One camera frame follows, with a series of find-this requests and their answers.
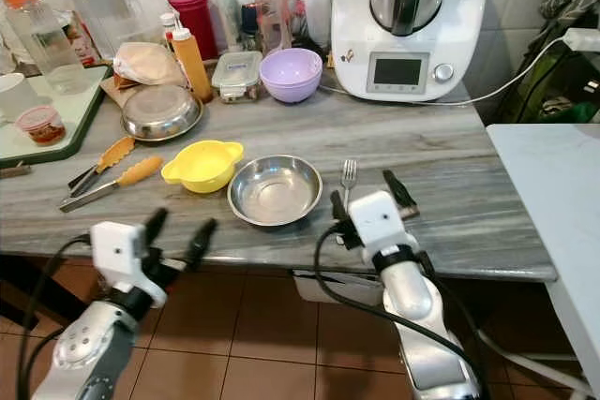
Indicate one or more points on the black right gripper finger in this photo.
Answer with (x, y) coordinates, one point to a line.
(398, 191)
(339, 206)

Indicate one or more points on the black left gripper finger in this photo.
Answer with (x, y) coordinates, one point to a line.
(202, 243)
(157, 225)

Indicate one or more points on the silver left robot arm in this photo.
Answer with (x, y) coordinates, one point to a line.
(94, 348)

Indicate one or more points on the steel fork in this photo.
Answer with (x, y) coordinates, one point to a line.
(349, 175)

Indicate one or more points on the steel tongs with orange tips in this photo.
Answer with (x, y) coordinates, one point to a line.
(138, 171)

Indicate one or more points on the deep steel bowl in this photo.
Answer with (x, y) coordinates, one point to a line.
(275, 192)

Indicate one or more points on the shallow steel plate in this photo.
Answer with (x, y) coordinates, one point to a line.
(159, 112)

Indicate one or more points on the white food processor steel jug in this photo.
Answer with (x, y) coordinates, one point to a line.
(408, 53)

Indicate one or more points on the purple plastic bowl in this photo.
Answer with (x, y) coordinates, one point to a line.
(291, 76)

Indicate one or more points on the brown paper bag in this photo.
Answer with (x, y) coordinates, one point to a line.
(114, 91)

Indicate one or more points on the white tray with green rim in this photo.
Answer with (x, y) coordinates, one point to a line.
(75, 110)

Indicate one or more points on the brown wooden stick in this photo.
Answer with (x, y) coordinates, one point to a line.
(14, 171)

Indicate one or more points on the small tub with red contents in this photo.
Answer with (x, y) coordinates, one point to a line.
(41, 125)

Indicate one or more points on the white side table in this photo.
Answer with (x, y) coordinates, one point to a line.
(553, 203)

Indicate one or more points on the orange squeeze bottle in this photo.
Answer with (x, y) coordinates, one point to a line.
(193, 67)

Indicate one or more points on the beige wrapped food bag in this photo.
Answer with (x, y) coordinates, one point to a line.
(148, 63)

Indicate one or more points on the clear lidded food container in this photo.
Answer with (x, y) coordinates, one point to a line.
(236, 76)

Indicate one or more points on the black bag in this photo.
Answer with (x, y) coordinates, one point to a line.
(539, 86)

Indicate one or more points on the clear plastic jug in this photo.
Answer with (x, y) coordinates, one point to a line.
(311, 21)

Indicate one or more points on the white mug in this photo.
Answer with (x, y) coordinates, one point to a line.
(14, 98)

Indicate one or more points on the small white-capped bottle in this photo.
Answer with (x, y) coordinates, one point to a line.
(168, 28)

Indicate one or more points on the red printed snack packet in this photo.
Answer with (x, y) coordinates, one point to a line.
(77, 44)

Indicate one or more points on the small dark bottle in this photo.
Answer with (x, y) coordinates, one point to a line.
(249, 25)

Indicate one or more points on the dark red canister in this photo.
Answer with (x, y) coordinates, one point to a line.
(193, 21)

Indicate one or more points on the pink water bottle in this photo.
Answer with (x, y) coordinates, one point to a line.
(269, 7)

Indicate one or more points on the clear orange-capped bottle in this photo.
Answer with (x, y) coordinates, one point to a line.
(45, 44)

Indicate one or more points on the large clear white-capped bottle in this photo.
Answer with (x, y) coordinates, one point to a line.
(105, 11)

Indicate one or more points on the white floor pipe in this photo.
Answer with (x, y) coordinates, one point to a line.
(534, 364)

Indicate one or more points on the pale green packet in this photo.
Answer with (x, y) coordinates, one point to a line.
(228, 16)

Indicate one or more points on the white power adapter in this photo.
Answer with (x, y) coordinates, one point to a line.
(583, 39)

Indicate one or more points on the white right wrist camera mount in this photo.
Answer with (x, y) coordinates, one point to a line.
(377, 222)

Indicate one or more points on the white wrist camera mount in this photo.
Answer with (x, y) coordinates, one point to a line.
(377, 222)
(120, 255)

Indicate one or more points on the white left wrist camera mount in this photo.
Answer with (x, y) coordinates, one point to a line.
(120, 255)

